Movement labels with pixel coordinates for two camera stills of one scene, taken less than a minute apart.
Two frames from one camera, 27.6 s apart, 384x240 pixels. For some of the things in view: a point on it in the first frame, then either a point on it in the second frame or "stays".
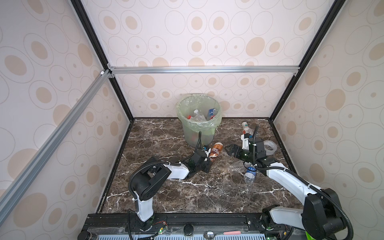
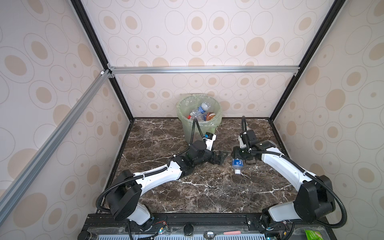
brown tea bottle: x=217 y=148 -> x=210 y=115
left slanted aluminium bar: x=22 y=179 stays
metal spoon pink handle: x=210 y=234 stays
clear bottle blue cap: x=250 y=173 -> x=204 y=107
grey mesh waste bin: x=199 y=112 stays
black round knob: x=188 y=229 stays
